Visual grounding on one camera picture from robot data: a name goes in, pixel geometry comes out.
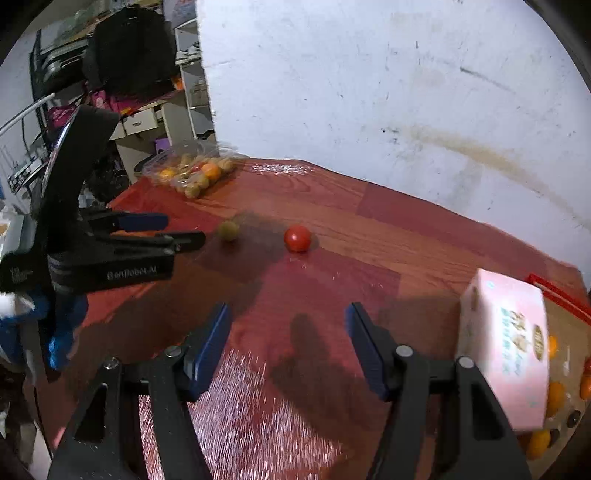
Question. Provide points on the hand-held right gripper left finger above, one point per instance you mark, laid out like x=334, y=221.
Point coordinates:
x=210, y=346

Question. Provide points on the pink bags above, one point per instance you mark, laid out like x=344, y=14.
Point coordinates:
x=104, y=101

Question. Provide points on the person's left hand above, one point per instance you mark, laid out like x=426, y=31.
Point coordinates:
x=69, y=318

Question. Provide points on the black metal rack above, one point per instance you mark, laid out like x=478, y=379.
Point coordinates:
x=51, y=64

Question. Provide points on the brown round fruit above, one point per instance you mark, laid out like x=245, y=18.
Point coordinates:
x=228, y=230

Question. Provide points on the large orange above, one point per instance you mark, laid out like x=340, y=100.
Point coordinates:
x=555, y=397
x=538, y=444

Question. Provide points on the dark plum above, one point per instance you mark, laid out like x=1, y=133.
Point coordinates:
x=554, y=434
x=573, y=417

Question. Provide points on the white drawer cabinet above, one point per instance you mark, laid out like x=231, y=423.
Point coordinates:
x=136, y=123

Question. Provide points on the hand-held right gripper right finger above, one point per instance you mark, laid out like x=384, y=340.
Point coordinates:
x=364, y=350

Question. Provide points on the white shoe shelf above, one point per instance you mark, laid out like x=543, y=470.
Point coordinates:
x=196, y=87

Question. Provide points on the black backpack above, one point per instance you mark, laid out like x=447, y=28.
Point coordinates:
x=129, y=46

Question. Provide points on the clear plastic bag of fruit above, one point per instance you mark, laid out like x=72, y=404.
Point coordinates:
x=194, y=170

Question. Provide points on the white sneakers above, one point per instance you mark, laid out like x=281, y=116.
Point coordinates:
x=187, y=54

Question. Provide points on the beige shoes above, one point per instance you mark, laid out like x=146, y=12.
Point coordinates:
x=199, y=91

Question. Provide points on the purple stool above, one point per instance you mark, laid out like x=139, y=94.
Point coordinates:
x=162, y=146

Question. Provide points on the white pipe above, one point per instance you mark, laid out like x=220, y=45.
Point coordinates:
x=25, y=113

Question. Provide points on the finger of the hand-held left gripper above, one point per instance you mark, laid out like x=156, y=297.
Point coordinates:
x=184, y=241
x=143, y=221

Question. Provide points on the pink tissue pack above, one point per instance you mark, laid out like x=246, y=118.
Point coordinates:
x=503, y=341

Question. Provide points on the red cardboard box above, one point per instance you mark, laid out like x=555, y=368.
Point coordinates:
x=568, y=300

